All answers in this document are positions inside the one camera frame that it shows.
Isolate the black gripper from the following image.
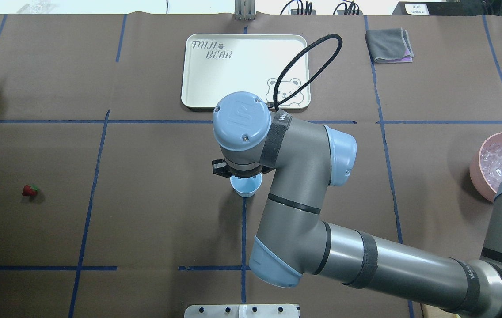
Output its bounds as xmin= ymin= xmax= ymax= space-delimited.
xmin=212 ymin=159 xmax=275 ymax=178

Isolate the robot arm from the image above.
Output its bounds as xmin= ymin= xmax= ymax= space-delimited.
xmin=213 ymin=92 xmax=502 ymax=318

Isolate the light blue plastic cup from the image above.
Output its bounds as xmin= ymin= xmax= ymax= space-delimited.
xmin=229 ymin=174 xmax=262 ymax=198

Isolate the cream bear tray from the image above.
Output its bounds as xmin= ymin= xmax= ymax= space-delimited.
xmin=182 ymin=34 xmax=311 ymax=110

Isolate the red strawberry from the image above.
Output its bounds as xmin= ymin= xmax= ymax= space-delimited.
xmin=22 ymin=184 xmax=39 ymax=197

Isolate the grey folded cloth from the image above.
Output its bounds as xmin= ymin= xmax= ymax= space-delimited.
xmin=365 ymin=28 xmax=415 ymax=63

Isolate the pink bowl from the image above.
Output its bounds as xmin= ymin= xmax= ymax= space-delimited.
xmin=469 ymin=132 xmax=502 ymax=204

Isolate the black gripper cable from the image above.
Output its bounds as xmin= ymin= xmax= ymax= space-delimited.
xmin=271 ymin=34 xmax=343 ymax=111

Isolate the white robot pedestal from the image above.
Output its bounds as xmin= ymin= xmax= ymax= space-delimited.
xmin=184 ymin=303 xmax=301 ymax=318

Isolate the aluminium frame post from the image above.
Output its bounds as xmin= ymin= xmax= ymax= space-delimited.
xmin=234 ymin=0 xmax=256 ymax=21

